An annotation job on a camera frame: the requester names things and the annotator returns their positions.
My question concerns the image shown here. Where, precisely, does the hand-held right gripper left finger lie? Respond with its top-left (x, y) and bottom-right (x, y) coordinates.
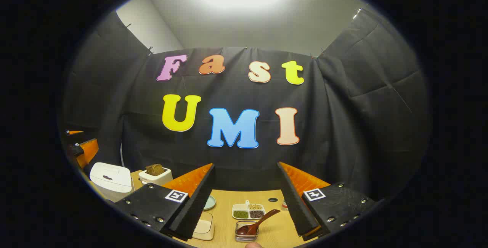
top-left (114, 163), bottom-right (216, 241)

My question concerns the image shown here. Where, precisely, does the white divided grain dish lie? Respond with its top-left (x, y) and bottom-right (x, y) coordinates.
top-left (232, 201), bottom-right (266, 220)

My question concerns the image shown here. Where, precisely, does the brown wooden spoon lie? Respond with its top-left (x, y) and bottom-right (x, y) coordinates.
top-left (236, 209), bottom-right (281, 236)

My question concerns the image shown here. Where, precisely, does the clear wire chopstick holder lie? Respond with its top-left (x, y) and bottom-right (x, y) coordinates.
top-left (234, 221), bottom-right (260, 242)

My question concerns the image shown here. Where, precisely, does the white rice cooker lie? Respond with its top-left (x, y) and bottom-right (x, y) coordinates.
top-left (90, 162), bottom-right (133, 203)

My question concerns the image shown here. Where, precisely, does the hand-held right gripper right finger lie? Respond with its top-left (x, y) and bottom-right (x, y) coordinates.
top-left (277, 161), bottom-right (382, 241)

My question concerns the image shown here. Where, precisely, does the white toaster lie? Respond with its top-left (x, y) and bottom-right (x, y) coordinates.
top-left (138, 167), bottom-right (173, 186)

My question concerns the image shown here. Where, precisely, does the black backdrop cloth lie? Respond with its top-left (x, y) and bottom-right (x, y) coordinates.
top-left (61, 8), bottom-right (433, 203)

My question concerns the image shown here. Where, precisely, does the clear box of rice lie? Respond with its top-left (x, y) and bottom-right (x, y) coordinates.
top-left (192, 212), bottom-right (215, 241)

